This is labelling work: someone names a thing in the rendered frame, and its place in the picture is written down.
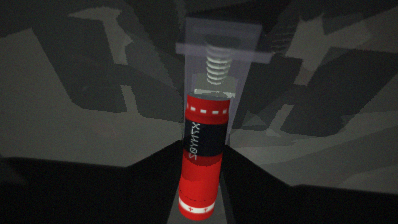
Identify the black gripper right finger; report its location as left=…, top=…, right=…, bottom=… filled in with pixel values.
left=219, top=145, right=398, bottom=224

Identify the red and black battery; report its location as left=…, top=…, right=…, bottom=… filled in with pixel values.
left=178, top=92, right=231, bottom=220

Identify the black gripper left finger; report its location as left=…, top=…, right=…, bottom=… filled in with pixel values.
left=0, top=140, right=184, bottom=224

